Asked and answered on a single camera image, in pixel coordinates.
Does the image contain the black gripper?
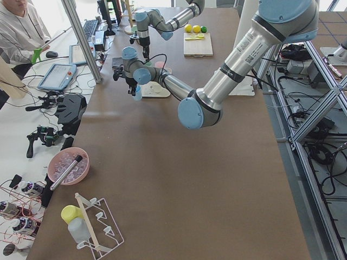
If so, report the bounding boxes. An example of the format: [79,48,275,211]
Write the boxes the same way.
[130,31,150,60]
[113,67,137,96]

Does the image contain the light blue cup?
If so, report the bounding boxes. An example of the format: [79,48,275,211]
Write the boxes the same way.
[133,85,142,101]

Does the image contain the pink cup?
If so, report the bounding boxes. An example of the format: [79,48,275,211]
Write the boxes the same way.
[155,61,165,68]

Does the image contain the white cup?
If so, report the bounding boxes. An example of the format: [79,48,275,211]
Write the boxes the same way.
[149,84,160,92]

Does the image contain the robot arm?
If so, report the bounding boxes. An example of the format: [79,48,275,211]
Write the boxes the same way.
[113,1,319,129]
[130,0,205,61]

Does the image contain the beige rabbit tray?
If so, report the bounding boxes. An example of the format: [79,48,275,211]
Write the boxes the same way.
[140,81,171,98]

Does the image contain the wooden cup stand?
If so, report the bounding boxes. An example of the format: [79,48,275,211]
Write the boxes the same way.
[120,0,136,35]

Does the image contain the grey folded cloth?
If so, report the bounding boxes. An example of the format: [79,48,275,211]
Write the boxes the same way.
[112,57,123,69]

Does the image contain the yellow plastic knife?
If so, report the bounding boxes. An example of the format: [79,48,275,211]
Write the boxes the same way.
[184,37,205,41]

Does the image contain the wooden cutting board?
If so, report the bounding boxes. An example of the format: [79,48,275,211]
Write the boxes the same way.
[183,33,213,57]

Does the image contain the whole lemon upper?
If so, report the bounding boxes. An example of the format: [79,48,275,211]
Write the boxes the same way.
[192,25,201,34]

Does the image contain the black monitor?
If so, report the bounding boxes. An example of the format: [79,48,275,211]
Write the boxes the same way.
[97,0,121,36]

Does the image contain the black keyboard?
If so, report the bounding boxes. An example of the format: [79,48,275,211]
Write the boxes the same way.
[82,19,99,42]

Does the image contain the green lime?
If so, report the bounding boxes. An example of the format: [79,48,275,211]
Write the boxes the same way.
[201,26,208,33]

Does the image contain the blue teach pendant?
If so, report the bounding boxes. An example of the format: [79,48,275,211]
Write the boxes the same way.
[37,64,76,91]
[69,42,96,66]

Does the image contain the pink bowl with ice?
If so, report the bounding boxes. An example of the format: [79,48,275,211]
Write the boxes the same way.
[47,147,91,186]

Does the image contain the seated person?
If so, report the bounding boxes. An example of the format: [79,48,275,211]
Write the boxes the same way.
[1,0,51,78]

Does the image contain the yellow cup on rack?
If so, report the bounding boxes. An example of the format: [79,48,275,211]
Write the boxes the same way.
[61,205,83,224]

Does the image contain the grey cup on rack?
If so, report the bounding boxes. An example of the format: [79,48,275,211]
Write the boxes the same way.
[68,217,91,244]

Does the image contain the aluminium frame post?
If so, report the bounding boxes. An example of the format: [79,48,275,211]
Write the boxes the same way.
[61,0,102,83]

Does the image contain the metal ice scoop handle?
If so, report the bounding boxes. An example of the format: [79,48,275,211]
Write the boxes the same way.
[49,155,83,191]

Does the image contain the white wire drying rack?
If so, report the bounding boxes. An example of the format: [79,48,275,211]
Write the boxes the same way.
[75,193,125,259]

